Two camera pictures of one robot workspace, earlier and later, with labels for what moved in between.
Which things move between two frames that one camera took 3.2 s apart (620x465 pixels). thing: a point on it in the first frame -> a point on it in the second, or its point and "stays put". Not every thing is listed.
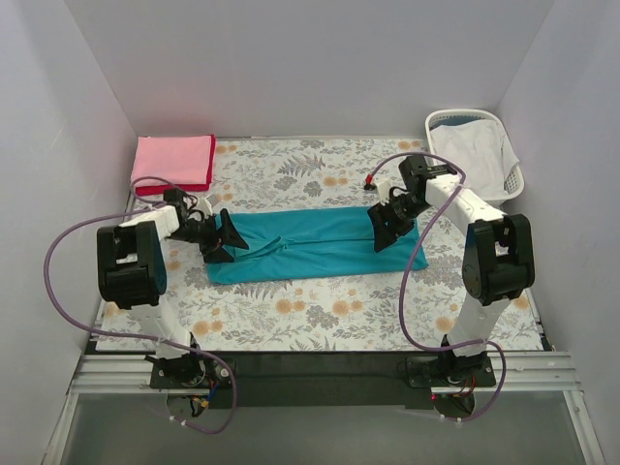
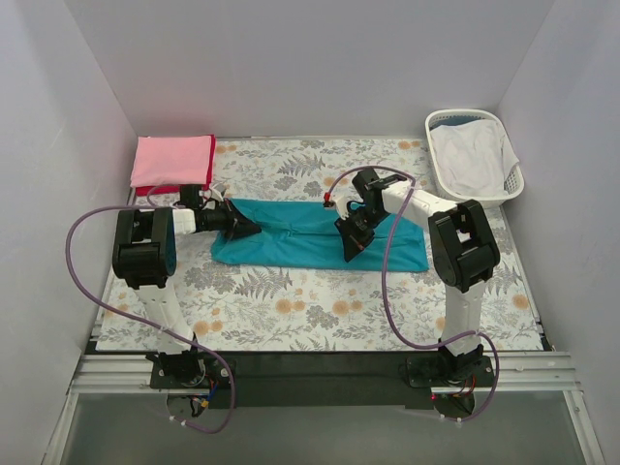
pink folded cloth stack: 182,160 stays put
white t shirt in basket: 481,149 stays put
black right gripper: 387,220 -> 356,229
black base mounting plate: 323,380 stays put
